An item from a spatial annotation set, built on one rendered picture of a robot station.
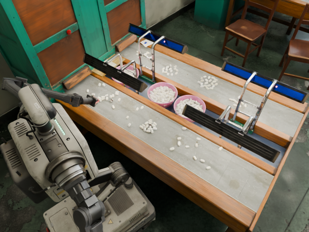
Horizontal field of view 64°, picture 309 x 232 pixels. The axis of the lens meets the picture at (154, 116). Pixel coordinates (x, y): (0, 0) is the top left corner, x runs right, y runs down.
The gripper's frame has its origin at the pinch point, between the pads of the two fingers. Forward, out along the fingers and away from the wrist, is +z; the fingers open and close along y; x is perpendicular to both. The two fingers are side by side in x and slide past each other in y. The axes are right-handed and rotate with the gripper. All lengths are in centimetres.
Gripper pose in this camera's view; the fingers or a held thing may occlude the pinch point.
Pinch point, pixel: (98, 100)
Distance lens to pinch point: 205.7
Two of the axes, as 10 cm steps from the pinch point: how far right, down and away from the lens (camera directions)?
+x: -3.7, 8.9, 2.7
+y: -7.9, -4.5, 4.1
